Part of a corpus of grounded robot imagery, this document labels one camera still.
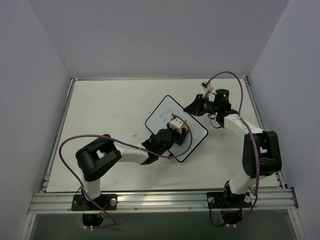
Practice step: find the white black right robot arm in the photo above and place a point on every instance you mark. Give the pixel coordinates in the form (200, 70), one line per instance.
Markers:
(261, 156)

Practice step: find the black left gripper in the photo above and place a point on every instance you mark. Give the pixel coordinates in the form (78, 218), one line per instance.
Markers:
(178, 136)

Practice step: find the small black-framed whiteboard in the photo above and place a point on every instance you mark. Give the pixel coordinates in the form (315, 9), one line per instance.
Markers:
(159, 119)

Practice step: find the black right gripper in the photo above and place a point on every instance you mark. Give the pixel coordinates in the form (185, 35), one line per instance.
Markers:
(200, 105)

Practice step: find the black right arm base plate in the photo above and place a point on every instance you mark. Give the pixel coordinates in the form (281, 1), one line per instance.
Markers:
(220, 200)

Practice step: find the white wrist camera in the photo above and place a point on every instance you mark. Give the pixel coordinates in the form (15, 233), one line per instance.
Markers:
(208, 88)
(176, 123)

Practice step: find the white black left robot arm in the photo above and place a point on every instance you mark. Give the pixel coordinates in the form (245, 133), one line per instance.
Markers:
(99, 156)

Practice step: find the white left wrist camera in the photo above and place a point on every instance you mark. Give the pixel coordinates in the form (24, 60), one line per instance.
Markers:
(176, 123)

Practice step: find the front aluminium extrusion rail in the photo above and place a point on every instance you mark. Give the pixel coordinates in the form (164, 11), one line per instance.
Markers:
(269, 198)

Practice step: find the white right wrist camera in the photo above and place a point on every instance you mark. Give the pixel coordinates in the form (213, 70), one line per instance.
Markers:
(208, 88)

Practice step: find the aluminium table edge rail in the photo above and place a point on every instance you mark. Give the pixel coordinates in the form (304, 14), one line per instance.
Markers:
(253, 102)

